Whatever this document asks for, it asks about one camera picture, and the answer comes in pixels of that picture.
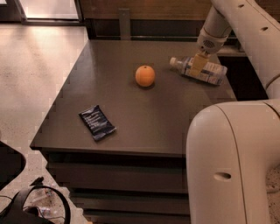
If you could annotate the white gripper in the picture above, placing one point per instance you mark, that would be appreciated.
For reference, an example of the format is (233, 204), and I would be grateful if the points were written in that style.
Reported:
(208, 44)

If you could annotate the clear plastic water bottle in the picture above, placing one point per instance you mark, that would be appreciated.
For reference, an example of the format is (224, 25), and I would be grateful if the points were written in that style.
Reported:
(211, 73)

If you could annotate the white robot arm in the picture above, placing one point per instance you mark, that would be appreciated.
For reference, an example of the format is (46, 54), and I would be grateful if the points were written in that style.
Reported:
(231, 146)

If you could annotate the orange fruit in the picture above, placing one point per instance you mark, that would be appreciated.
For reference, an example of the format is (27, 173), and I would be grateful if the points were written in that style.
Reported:
(145, 76)

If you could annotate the dark blue snack packet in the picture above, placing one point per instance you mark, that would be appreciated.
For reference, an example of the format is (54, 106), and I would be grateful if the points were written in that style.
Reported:
(97, 123)

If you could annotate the black chair seat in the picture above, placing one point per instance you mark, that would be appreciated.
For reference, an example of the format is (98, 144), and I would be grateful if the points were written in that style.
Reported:
(12, 164)

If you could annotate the left metal wall bracket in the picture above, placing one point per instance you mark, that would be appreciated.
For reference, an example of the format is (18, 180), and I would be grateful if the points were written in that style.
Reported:
(124, 23)

